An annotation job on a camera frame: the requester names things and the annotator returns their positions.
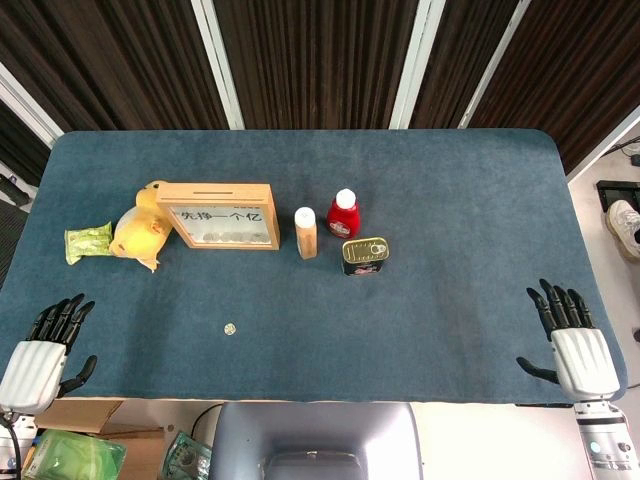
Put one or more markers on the blue table mat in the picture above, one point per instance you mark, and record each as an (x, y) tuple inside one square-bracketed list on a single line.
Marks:
[(320, 200)]

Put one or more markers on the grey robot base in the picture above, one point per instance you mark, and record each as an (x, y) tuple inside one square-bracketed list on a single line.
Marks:
[(315, 442)]

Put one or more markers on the yellow duck plush toy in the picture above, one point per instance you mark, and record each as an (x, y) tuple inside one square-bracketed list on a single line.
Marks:
[(137, 230)]

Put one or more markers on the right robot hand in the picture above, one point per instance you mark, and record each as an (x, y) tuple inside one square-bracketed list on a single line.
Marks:
[(586, 361)]

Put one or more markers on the cardboard box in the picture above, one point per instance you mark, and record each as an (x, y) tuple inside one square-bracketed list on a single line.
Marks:
[(100, 435)]

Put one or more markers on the orange bottle with white cap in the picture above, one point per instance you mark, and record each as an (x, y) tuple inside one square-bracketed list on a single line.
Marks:
[(306, 233)]

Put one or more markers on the green patterned packet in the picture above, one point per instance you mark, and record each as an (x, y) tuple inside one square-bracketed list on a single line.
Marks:
[(186, 459)]

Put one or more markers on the red ketchup bottle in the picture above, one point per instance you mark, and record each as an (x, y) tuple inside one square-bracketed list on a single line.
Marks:
[(344, 216)]

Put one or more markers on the black and gold tin can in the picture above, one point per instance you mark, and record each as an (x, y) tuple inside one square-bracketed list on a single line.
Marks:
[(365, 256)]

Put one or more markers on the black floor equipment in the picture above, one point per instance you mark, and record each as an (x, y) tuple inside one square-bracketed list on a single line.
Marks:
[(617, 192)]

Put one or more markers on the green snack packet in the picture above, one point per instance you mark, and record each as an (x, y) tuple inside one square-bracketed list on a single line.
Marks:
[(87, 242)]

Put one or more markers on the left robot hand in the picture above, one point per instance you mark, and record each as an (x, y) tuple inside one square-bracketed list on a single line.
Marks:
[(31, 371)]

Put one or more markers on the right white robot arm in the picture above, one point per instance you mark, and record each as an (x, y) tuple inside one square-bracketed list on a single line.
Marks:
[(606, 440)]

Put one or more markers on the green plastic bag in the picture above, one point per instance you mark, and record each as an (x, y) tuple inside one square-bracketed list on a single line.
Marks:
[(75, 457)]

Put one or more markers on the white sneaker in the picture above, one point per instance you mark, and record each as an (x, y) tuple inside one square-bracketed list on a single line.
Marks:
[(623, 226)]

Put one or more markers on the wooden coin box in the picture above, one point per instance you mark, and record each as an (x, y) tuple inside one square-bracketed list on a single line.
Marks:
[(225, 215)]

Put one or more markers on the small silver coin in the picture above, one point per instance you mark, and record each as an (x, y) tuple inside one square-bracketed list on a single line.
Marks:
[(230, 329)]

